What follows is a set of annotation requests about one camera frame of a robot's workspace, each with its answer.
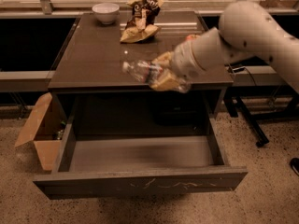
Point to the white ceramic bowl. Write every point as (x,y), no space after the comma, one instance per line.
(106,13)

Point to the open grey top drawer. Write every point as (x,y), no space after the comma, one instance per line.
(90,166)

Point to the black wheeled stand base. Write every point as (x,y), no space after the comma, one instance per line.
(233,102)

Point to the grey cabinet with glass top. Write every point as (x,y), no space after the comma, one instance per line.
(102,83)

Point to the open cardboard box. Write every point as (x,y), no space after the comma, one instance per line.
(45,121)

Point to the crumpled brown chip bag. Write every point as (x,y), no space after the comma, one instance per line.
(141,26)

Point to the clear plastic water bottle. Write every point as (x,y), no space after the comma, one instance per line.
(145,72)

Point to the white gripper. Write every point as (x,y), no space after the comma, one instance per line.
(183,61)

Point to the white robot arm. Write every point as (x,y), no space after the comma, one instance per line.
(245,30)

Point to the black shoe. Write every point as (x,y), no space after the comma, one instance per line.
(294,163)

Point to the red apple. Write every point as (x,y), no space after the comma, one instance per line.
(191,37)

